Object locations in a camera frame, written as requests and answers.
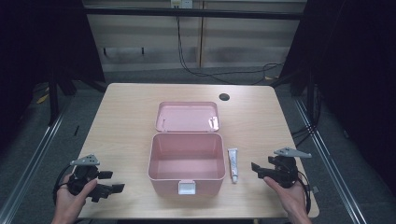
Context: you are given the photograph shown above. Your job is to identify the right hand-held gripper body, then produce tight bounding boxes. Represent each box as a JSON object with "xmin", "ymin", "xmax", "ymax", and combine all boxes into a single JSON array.
[{"xmin": 267, "ymin": 147, "xmax": 313, "ymax": 189}]

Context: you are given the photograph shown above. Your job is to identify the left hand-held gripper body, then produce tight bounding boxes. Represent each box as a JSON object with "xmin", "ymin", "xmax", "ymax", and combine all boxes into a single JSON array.
[{"xmin": 66, "ymin": 153, "xmax": 101, "ymax": 199}]

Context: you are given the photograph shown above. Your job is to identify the person's left hand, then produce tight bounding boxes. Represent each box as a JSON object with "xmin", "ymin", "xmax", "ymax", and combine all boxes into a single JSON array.
[{"xmin": 54, "ymin": 174, "xmax": 98, "ymax": 220}]

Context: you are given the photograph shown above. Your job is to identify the person's right hand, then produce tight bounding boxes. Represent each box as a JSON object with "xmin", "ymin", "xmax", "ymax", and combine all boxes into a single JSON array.
[{"xmin": 263, "ymin": 176, "xmax": 308, "ymax": 217}]

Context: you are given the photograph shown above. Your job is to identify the white ointment tube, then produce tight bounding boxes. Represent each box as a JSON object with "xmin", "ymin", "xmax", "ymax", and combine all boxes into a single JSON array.
[{"xmin": 227, "ymin": 147, "xmax": 240, "ymax": 184}]

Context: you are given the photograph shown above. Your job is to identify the pink plastic storage box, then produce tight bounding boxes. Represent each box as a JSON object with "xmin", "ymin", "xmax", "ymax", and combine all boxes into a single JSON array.
[{"xmin": 147, "ymin": 101, "xmax": 227, "ymax": 198}]

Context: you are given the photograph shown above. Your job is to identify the yellow floor tape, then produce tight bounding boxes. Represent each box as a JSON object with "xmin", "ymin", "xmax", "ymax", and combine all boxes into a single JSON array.
[{"xmin": 35, "ymin": 92, "xmax": 50, "ymax": 105}]

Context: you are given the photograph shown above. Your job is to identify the black curtain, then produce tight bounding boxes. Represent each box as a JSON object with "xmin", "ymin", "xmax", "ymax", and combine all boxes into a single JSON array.
[
  {"xmin": 0, "ymin": 0, "xmax": 106, "ymax": 153},
  {"xmin": 278, "ymin": 0, "xmax": 396, "ymax": 190}
]

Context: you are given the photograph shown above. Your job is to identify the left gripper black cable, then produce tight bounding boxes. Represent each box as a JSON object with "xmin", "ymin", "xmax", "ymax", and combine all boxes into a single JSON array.
[{"xmin": 51, "ymin": 164, "xmax": 73, "ymax": 206}]

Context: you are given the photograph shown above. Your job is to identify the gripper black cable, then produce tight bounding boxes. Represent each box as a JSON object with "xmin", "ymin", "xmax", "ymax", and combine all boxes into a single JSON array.
[
  {"xmin": 51, "ymin": 164, "xmax": 73, "ymax": 206},
  {"xmin": 297, "ymin": 170, "xmax": 313, "ymax": 216}
]

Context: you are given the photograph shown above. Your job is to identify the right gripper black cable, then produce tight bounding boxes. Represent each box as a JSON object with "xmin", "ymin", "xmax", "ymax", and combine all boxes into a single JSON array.
[{"xmin": 297, "ymin": 170, "xmax": 313, "ymax": 216}]

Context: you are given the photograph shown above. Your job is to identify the black floor cables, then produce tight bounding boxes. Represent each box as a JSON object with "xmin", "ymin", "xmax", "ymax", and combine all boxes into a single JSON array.
[{"xmin": 290, "ymin": 123, "xmax": 319, "ymax": 148}]

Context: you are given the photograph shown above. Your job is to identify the metal floor rail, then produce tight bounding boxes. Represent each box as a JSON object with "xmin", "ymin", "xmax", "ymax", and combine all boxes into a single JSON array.
[
  {"xmin": 0, "ymin": 101, "xmax": 73, "ymax": 224},
  {"xmin": 292, "ymin": 98, "xmax": 370, "ymax": 224}
]

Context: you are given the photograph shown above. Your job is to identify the black stand post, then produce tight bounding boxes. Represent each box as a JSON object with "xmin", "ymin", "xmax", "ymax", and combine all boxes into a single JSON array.
[
  {"xmin": 305, "ymin": 70, "xmax": 316, "ymax": 127},
  {"xmin": 47, "ymin": 73, "xmax": 61, "ymax": 127}
]

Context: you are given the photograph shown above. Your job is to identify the long black wall cable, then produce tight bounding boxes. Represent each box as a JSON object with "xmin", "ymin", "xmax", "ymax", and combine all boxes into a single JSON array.
[{"xmin": 176, "ymin": 16, "xmax": 285, "ymax": 86}]

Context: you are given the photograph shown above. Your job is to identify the black horizontal frame bar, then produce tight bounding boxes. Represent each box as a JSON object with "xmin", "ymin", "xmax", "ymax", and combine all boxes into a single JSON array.
[{"xmin": 83, "ymin": 7, "xmax": 304, "ymax": 21}]

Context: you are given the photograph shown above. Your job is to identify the white wall power outlet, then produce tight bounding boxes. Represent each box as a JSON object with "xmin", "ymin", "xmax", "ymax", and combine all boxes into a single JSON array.
[{"xmin": 170, "ymin": 0, "xmax": 194, "ymax": 9}]

